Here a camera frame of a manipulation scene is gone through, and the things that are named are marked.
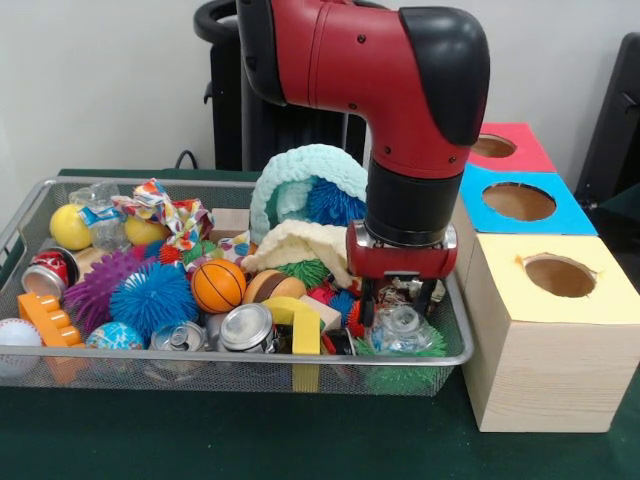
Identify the small orange basketball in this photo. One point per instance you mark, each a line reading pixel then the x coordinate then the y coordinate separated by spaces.
pixel 218 286

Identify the cream yellow waffle cloth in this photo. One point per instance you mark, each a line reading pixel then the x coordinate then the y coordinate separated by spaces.
pixel 295 245

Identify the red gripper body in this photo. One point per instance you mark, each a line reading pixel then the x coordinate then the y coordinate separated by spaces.
pixel 402 263

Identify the colourful patterned cloth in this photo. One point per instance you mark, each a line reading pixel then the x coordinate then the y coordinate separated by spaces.
pixel 170 215

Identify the white baseball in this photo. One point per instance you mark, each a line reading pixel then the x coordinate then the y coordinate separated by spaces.
pixel 18 335

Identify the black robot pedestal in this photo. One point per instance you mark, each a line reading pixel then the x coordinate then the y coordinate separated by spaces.
pixel 225 110

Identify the purple spiky ball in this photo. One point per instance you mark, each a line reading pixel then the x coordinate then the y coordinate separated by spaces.
pixel 90 290

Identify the wooden box with three holes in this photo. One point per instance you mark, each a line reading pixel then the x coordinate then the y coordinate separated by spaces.
pixel 550 370

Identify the yellow ball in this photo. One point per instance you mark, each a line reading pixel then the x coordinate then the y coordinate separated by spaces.
pixel 70 228
pixel 143 232

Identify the black chair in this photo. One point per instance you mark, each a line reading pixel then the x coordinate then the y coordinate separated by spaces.
pixel 615 120

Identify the mint green waffle cloth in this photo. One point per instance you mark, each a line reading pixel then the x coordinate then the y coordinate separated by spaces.
pixel 290 175

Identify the yellow plastic block toy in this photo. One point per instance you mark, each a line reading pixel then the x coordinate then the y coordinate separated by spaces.
pixel 303 328

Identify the blue fuzzy ball with eyes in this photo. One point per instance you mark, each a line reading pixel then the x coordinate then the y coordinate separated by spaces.
pixel 153 300

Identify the red soda can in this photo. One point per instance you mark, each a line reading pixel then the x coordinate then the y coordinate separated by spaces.
pixel 48 272

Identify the clear crinkled plastic toy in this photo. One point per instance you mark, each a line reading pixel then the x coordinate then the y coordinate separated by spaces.
pixel 400 330

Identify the globe print ball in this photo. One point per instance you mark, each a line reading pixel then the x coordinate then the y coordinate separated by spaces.
pixel 113 336

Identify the blue spiky ball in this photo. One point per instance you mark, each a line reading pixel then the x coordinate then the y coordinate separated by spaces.
pixel 335 203

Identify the dark green table cloth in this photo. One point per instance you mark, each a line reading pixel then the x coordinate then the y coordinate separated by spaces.
pixel 250 440

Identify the orange plastic block toy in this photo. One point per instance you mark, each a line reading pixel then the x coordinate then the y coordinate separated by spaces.
pixel 48 322

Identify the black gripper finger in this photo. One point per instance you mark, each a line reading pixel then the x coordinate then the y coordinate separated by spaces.
pixel 368 300
pixel 427 298

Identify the silver metal can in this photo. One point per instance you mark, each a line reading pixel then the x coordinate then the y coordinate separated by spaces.
pixel 246 328

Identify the wooden cube block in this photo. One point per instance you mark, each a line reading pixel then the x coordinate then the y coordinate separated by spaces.
pixel 230 222

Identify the green spiky ball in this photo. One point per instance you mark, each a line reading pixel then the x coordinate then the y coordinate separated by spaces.
pixel 400 372

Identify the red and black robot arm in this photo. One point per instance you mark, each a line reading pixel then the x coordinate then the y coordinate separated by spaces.
pixel 400 90

